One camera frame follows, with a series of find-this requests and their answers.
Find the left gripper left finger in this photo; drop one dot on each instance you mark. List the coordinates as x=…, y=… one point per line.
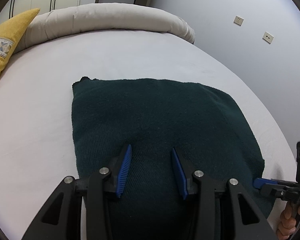
x=60, y=216

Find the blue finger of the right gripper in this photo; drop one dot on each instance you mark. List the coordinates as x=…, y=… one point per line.
x=260, y=182

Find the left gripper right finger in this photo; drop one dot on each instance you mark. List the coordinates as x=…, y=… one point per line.
x=225, y=209

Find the dark green sweater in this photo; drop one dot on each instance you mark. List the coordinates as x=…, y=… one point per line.
x=155, y=116

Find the person's right hand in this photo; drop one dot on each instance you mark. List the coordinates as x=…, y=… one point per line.
x=287, y=224

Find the light grey bed sheet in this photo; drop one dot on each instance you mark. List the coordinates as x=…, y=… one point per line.
x=36, y=145

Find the yellow patterned cushion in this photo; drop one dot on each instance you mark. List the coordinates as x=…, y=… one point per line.
x=11, y=32

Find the beige rolled duvet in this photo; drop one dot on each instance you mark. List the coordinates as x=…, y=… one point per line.
x=102, y=16

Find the beige wall socket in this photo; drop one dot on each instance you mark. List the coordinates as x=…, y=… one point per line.
x=238, y=20
x=268, y=37

